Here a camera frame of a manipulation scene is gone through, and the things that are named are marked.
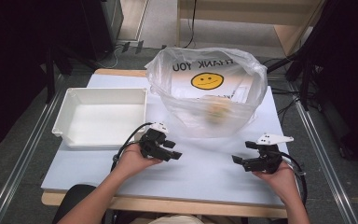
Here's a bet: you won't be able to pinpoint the light wooden shelf frame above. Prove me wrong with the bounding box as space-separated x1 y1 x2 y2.
175 0 328 58

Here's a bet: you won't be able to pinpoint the yellow drink carton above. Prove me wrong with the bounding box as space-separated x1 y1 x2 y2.
204 97 232 126

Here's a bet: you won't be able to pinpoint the white table cover sheet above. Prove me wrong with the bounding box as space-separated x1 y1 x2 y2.
40 74 289 208

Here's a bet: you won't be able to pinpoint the metal floor rail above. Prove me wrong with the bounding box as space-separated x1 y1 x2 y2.
292 92 358 224
0 74 67 224

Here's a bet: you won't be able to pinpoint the person's beige clothing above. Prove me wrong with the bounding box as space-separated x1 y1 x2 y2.
148 214 205 224

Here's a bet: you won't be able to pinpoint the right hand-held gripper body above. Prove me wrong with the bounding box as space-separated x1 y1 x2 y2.
242 133 295 175

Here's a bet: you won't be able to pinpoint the person's left hand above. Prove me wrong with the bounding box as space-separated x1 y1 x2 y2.
115 143 163 179

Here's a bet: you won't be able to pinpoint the person's right hand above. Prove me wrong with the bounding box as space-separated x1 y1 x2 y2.
252 161 296 200

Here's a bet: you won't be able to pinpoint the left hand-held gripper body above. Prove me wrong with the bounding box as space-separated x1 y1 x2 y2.
139 121 170 161

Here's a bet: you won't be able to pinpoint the clear plastic bag smiley print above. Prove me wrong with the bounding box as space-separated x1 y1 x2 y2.
145 46 269 139

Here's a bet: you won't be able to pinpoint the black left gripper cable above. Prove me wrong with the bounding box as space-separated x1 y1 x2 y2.
110 121 155 172

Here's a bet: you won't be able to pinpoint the black stand legs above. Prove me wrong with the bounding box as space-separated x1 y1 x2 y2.
266 50 313 111
44 46 102 105

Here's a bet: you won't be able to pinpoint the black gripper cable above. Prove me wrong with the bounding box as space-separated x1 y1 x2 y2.
110 121 155 172
280 151 309 207

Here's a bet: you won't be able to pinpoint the dark cabinet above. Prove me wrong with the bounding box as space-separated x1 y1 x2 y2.
83 0 125 63

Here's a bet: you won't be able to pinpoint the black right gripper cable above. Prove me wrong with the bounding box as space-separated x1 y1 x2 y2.
280 151 309 207

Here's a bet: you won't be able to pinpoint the black curtain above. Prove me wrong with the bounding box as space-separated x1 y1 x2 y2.
287 0 358 171
0 0 105 157

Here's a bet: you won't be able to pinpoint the white plastic bin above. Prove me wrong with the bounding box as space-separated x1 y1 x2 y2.
51 87 149 148

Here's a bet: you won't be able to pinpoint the person's black clothed leg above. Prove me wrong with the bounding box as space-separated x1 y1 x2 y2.
51 184 98 224

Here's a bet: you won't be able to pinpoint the thin black hanging cable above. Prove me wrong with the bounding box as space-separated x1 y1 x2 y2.
184 0 199 49

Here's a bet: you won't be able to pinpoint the black floor cables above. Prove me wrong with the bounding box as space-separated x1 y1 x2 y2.
269 87 303 127

